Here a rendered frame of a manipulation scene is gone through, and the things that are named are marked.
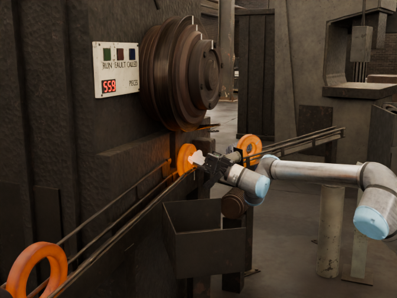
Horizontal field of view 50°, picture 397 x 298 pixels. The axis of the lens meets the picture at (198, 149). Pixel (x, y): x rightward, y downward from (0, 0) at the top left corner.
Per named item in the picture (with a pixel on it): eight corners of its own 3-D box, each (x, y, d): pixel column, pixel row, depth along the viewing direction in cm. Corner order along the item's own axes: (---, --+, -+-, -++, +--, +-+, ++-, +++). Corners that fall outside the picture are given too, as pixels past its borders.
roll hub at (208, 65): (188, 113, 165) (187, 39, 159) (212, 105, 190) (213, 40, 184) (201, 114, 163) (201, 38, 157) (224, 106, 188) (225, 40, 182)
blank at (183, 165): (175, 148, 180) (182, 148, 179) (190, 139, 194) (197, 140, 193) (176, 182, 184) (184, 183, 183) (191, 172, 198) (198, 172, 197)
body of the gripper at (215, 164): (211, 149, 187) (236, 159, 184) (205, 167, 190) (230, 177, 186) (205, 153, 180) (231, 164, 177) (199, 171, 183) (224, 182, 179)
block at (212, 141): (189, 187, 210) (189, 139, 204) (195, 182, 217) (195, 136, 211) (210, 189, 206) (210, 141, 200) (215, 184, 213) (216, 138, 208)
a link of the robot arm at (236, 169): (240, 183, 186) (233, 190, 177) (230, 178, 187) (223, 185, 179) (246, 165, 183) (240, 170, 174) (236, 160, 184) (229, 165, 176)
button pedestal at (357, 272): (340, 282, 229) (350, 171, 215) (343, 262, 250) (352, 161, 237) (373, 288, 223) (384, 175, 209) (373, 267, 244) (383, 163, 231)
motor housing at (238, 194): (216, 292, 219) (217, 193, 207) (230, 272, 239) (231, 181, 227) (241, 297, 215) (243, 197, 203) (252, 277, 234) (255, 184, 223)
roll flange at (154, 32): (130, 138, 166) (126, 12, 156) (180, 120, 208) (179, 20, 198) (153, 140, 162) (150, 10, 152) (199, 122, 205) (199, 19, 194)
